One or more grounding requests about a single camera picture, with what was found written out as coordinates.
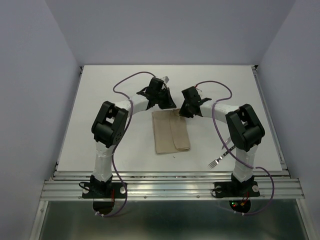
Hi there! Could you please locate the steel fork black handle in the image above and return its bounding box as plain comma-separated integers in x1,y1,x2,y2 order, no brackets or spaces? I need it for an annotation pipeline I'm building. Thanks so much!
208,150,229,169

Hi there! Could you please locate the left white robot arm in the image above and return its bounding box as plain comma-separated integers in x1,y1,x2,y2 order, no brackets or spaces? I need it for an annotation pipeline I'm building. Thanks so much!
90,76,176,197

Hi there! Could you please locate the steel knife black handle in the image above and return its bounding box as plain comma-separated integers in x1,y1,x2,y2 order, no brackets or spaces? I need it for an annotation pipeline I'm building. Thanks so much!
221,137,231,150

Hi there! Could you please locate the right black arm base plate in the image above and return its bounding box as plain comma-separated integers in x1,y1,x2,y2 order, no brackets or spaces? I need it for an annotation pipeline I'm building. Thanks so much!
211,181,261,199

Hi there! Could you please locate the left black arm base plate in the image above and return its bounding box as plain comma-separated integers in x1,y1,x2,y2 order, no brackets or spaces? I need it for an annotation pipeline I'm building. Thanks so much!
78,181,126,199

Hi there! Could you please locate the aluminium front rail frame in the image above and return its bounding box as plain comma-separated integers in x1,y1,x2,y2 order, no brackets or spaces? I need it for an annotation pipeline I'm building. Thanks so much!
40,169,305,201

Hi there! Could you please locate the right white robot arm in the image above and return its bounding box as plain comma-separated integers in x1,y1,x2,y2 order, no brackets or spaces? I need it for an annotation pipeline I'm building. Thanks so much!
179,86,265,195

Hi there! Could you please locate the beige cloth napkin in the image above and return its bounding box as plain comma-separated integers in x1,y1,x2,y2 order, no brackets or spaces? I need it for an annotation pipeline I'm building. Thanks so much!
152,109,191,155

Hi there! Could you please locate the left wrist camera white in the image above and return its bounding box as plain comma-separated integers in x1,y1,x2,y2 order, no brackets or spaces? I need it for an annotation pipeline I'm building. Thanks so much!
162,76,170,84

